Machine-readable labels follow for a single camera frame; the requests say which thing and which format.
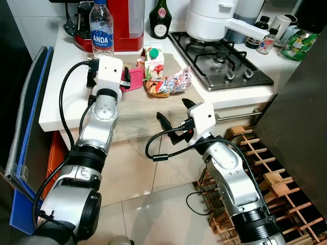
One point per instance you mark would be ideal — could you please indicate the green plastic bag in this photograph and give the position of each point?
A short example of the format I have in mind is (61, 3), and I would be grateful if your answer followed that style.
(299, 46)

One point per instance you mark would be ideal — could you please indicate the printed juice carton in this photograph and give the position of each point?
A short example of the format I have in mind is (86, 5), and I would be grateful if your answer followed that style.
(153, 56)

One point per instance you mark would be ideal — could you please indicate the blue grey board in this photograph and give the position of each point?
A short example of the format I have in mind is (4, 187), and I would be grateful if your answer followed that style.
(30, 127)

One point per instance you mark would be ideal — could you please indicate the grey robot foot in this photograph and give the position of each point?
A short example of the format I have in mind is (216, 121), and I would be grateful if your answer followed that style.
(120, 240)

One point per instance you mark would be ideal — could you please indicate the grey white jug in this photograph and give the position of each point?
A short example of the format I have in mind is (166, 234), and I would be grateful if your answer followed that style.
(250, 13)

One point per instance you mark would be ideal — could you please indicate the small clear bottle red label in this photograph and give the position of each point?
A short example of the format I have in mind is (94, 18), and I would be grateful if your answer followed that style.
(266, 43)

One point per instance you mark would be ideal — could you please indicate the white counter with hob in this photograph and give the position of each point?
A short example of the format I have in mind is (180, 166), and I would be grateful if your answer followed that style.
(240, 97)

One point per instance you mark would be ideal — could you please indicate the steel gas hob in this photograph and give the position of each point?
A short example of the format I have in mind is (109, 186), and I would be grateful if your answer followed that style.
(225, 61)

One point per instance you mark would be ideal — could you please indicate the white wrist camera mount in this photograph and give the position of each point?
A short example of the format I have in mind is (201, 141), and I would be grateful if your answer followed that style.
(110, 71)
(204, 118)

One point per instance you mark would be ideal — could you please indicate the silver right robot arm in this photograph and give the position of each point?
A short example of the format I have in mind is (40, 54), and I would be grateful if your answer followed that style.
(230, 168)

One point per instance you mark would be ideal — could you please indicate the red coffee machine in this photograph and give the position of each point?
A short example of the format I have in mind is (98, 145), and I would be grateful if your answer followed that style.
(127, 25)

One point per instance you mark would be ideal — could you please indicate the beige textured counter mat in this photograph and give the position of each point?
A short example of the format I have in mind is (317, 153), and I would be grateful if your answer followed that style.
(143, 115)

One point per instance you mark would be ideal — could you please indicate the dark sauce bottle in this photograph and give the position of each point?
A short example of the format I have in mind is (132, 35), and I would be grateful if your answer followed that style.
(261, 25)

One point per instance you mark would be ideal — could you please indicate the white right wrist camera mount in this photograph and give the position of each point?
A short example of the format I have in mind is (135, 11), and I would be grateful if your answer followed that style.
(204, 118)

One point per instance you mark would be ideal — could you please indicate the colourful snack packet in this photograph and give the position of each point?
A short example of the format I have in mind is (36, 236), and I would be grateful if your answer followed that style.
(171, 84)

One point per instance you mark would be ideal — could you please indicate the wooden wine rack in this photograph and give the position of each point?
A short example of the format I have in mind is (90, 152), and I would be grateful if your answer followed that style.
(286, 189)

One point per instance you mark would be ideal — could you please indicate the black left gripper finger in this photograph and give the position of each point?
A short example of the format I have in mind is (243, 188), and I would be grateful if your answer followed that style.
(127, 75)

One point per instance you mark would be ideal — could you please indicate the white cup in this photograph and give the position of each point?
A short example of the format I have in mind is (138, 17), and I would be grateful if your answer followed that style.
(283, 24)

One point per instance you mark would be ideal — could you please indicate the dark green glass bottle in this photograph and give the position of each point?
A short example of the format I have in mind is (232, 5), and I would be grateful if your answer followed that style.
(160, 20)

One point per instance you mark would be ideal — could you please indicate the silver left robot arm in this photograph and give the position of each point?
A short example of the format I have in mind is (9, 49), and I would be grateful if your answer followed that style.
(102, 115)

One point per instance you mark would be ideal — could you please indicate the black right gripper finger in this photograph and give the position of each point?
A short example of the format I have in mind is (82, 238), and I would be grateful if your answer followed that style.
(164, 122)
(189, 104)

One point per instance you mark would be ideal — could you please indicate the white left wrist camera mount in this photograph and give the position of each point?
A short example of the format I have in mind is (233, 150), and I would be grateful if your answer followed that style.
(110, 71)

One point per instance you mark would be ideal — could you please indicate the clear water bottle blue label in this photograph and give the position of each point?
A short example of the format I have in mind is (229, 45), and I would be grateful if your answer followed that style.
(102, 35)

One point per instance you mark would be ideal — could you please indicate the orange box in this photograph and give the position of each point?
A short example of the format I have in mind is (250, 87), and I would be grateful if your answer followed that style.
(57, 163)

